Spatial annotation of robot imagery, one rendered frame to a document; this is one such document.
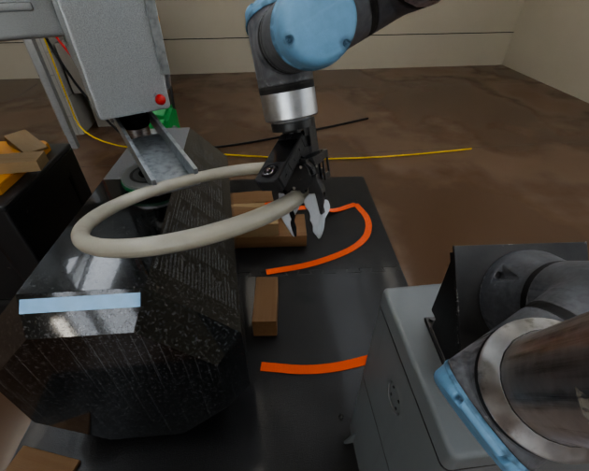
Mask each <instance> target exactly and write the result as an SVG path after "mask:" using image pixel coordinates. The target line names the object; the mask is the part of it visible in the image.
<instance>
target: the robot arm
mask: <svg viewBox="0 0 589 471"><path fill-rule="evenodd" d="M439 1H440V0H256V1H254V3H252V4H250V5H249V6H248V7H247V9H246V12H245V19H246V32H247V34H248V36H249V40H250V45H251V54H252V59H253V64H254V69H255V74H256V79H257V84H258V89H259V94H260V97H261V102H262V107H263V111H264V116H265V121H266V122H269V123H271V128H272V132H273V133H282V135H280V138H279V139H278V141H277V143H276V144H275V146H274V148H273V150H272V151H271V152H270V154H269V155H268V157H267V159H266V161H265V163H264V165H263V166H262V168H261V170H260V172H259V173H258V175H257V177H256V178H255V180H256V182H257V183H258V185H259V186H260V188H261V189H262V191H272V196H273V199H274V201H275V200H277V199H279V198H281V197H283V196H284V195H285V194H287V193H289V192H290V191H300V192H302V193H306V192H307V191H308V188H309V195H308V196H307V197H306V198H305V200H304V204H305V207H306V209H307V210H308V211H309V215H310V217H309V220H310V222H311V223H312V232H313V234H315V235H316V237H317V238H321V236H322V234H323V229H324V223H325V218H326V216H327V214H328V212H329V210H330V205H329V202H328V200H325V187H324V185H323V182H322V179H323V177H322V173H323V176H324V180H327V179H328V178H329V177H331V175H330V167H329V160H328V152H327V149H322V150H320V149H319V146H318V138H317V132H316V124H315V118H314V116H313V115H316V114H317V113H318V107H317V100H316V92H315V86H314V79H313V73H312V71H315V70H320V69H323V68H326V67H327V66H329V65H331V64H333V63H335V62H336V61H337V60H338V59H339V58H340V57H341V56H342V55H343V54H344V53H345V52H346V50H347V49H349V48H351V47H352V46H354V45H356V44H357V43H359V42H360V41H362V40H364V39H365V38H367V37H369V36H371V35H373V34H374V33H376V32H377V31H379V30H380V29H381V28H383V27H385V26H386V25H388V24H390V23H391V22H393V21H395V20H397V19H398V18H400V17H402V16H404V15H406V14H409V13H411V12H414V11H417V10H419V9H422V8H425V7H430V6H433V5H434V4H436V3H437V2H439ZM325 158H326V163H327V172H326V173H325V167H324V159H325ZM321 163H323V167H321ZM480 308H481V314H482V316H483V319H484V321H485V323H486V325H487V326H488V328H489V329H490V331H489V332H488V333H486V334H485V335H483V336H482V337H480V338H479V339H477V340H476V341H474V342H473V343H472V344H470V345H469V346H467V347H466V348H464V349H463V350H461V351H460V352H458V353H457V354H455V355H454V356H453V357H452V358H451V359H448V360H446V361H445V362H444V364H443V365H442V366H441V367H440V368H439V369H437V370H436V371H435V373H434V380H435V382H436V384H437V385H438V388H439V389H440V391H441V392H442V394H443V395H444V397H445V398H446V399H447V401H448V402H449V404H450V405H451V407H452V408H453V410H454V411H455V412H456V414H457V415H458V416H459V418H460V419H461V420H462V422H463V423H464V424H465V426H466V427H467V429H468V430H469V431H470V433H472V434H473V436H474V437H475V438H476V439H477V441H478V442H479V443H480V444H481V446H482V447H483V448H484V450H485V451H486V452H487V453H488V455H489V456H490V457H491V458H492V459H493V461H494V462H495V463H496V464H497V465H498V467H499V468H500V469H501V470H502V471H535V470H537V469H538V468H539V467H541V466H542V465H543V464H545V463H546V462H548V461H549V460H550V461H553V462H557V463H561V464H589V261H566V260H564V259H562V258H560V257H558V256H556V255H553V254H551V253H549V252H546V251H541V250H518V251H514V252H511V253H509V254H506V255H504V256H502V257H501V258H499V259H498V260H497V261H495V262H494V263H493V264H492V265H491V267H490V268H489V269H488V271H487V272H486V274H485V276H484V278H483V280H482V283H481V288H480Z"/></svg>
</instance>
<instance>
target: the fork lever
mask: <svg viewBox="0 0 589 471"><path fill-rule="evenodd" d="M148 114H149V118H150V122H151V125H152V126H153V127H154V129H155V130H156V131H157V133H158V134H154V135H150V136H142V137H138V138H133V139H131V137H130V136H129V135H128V133H127V132H126V130H125V128H124V127H123V125H122V123H121V121H120V119H119V118H115V119H110V121H111V123H113V122H114V123H115V125H116V127H117V129H118V131H119V132H120V134H121V136H122V138H123V140H124V142H125V144H126V145H127V147H128V149H129V150H130V152H131V153H132V155H133V157H134V159H135V160H136V163H137V165H138V167H139V168H140V170H141V172H142V174H143V175H144V177H145V179H146V181H147V182H148V183H149V185H152V186H153V185H157V182H160V181H164V180H167V179H171V178H176V177H180V176H183V175H187V174H192V173H194V174H198V168H197V167H196V166H195V164H194V163H193V162H192V160H191V159H190V158H189V157H188V155H187V154H186V153H185V152H184V150H183V149H182V148H181V147H180V145H179V144H178V143H177V141H176V140H175V139H174V138H173V136H172V135H171V134H170V133H169V132H168V131H167V130H166V129H165V127H164V126H163V125H162V123H161V122H160V121H159V120H158V118H157V117H156V116H155V115H154V113H153V112H152V111H150V112H148ZM198 184H200V183H197V184H194V185H198ZM194 185H190V186H186V187H182V188H179V189H176V190H173V191H170V192H167V193H172V192H175V191H178V190H181V189H185V188H188V187H192V186H194ZM163 194H166V193H162V194H159V195H156V197H157V196H160V195H163Z"/></svg>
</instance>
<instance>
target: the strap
mask: <svg viewBox="0 0 589 471"><path fill-rule="evenodd" d="M351 207H356V208H357V210H358V211H359V212H360V213H361V214H362V215H363V217H364V219H365V222H366V229H365V232H364V234H363V235H362V237H361V238H360V239H359V240H358V241H357V242H356V243H354V244H353V245H351V246H349V247H348V248H346V249H345V250H341V251H339V252H336V253H334V254H331V255H328V256H325V257H323V258H320V259H317V260H314V261H310V262H306V263H302V264H294V265H288V266H283V267H277V268H271V269H266V274H267V275H272V274H277V273H282V272H288V271H294V270H298V269H303V268H307V267H311V266H314V265H318V264H323V263H326V262H329V261H332V260H335V259H336V258H339V257H341V256H344V255H346V254H348V253H350V252H352V251H354V250H357V249H358V248H359V247H361V246H362V245H363V244H364V243H365V242H366V241H367V240H368V238H369V237H370V234H371V230H372V222H371V219H370V217H369V216H368V214H367V213H366V211H365V210H364V209H363V208H362V207H361V206H360V205H359V204H355V203H351V204H348V205H346V206H343V207H337V208H330V210H329V211H330V212H339V211H342V210H345V209H348V208H351ZM366 358H367V355H365V356H361V357H358V358H354V359H350V360H346V361H341V362H336V363H331V364H309V365H301V364H276V363H265V362H262V363H261V369H260V371H266V372H276V373H287V374H323V373H331V372H337V371H342V370H347V369H352V368H355V367H359V366H363V365H366Z"/></svg>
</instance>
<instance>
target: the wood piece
mask: <svg viewBox="0 0 589 471"><path fill-rule="evenodd" d="M48 161H49V159H48V157H47V155H46V153H45V151H44V150H42V151H31V152H19V153H7V154H0V175H4V174H14V173H25V172H36V171H42V169H43V168H44V167H45V165H46V164H47V163H48Z"/></svg>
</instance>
